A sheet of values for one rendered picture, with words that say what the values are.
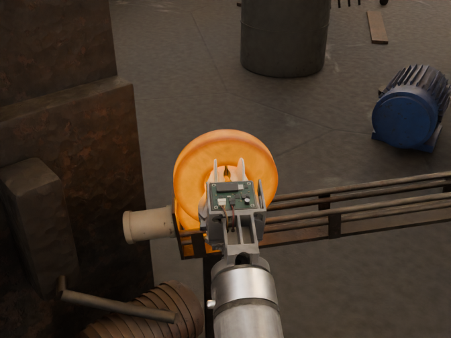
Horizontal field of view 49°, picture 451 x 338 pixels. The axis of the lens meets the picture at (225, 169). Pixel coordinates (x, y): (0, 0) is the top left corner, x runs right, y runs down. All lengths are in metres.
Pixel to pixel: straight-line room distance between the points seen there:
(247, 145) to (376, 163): 1.77
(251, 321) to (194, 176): 0.27
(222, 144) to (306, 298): 1.08
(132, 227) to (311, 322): 0.89
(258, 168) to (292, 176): 1.55
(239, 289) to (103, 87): 0.53
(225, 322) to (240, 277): 0.05
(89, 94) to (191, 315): 0.45
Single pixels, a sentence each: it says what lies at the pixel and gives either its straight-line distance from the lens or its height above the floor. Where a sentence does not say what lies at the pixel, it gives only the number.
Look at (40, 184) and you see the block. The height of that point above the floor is 0.80.
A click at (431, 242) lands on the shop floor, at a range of 2.05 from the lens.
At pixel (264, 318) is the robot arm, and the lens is 0.55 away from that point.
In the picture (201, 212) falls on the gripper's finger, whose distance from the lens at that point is 0.68.
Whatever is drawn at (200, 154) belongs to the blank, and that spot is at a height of 0.87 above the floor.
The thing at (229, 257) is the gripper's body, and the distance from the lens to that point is 0.57.
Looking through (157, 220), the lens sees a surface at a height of 0.69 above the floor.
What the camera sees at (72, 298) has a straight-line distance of 0.91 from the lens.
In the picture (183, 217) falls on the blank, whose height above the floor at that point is 0.69.
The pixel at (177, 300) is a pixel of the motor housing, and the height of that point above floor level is 0.53.
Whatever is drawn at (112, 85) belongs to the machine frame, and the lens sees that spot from 0.96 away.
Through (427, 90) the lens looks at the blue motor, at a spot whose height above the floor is 0.31.
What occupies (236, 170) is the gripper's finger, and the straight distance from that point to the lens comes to 0.72.
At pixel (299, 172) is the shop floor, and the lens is 2.31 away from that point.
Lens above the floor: 1.24
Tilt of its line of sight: 32 degrees down
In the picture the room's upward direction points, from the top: straight up
